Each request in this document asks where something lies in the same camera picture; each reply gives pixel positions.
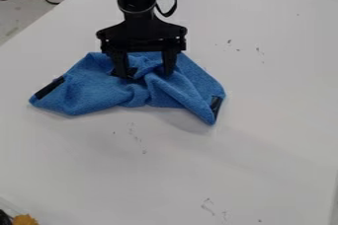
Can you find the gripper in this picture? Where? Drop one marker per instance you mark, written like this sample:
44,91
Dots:
141,33

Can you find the blue cloth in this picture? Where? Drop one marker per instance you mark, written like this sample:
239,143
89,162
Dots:
132,90

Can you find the yellow toy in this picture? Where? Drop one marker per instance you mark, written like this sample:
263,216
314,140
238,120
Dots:
24,219

